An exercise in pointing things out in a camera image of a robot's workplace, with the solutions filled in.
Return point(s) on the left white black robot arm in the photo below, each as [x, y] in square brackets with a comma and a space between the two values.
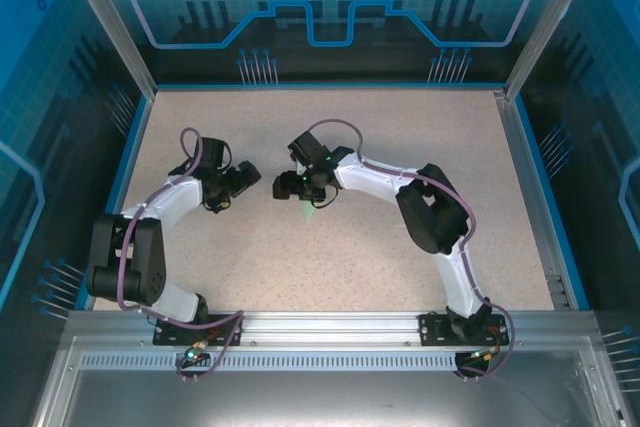
[170, 197]

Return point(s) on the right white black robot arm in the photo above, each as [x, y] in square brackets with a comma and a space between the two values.
[370, 182]

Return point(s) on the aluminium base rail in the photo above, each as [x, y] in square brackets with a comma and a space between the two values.
[330, 327]

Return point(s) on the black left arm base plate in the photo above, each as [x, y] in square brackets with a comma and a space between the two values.
[161, 332]

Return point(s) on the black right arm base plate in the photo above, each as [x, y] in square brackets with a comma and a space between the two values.
[431, 329]

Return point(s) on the aluminium frame post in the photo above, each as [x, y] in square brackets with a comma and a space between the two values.
[542, 22]
[112, 22]

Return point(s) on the aluminium side rail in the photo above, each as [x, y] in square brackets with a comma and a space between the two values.
[531, 197]

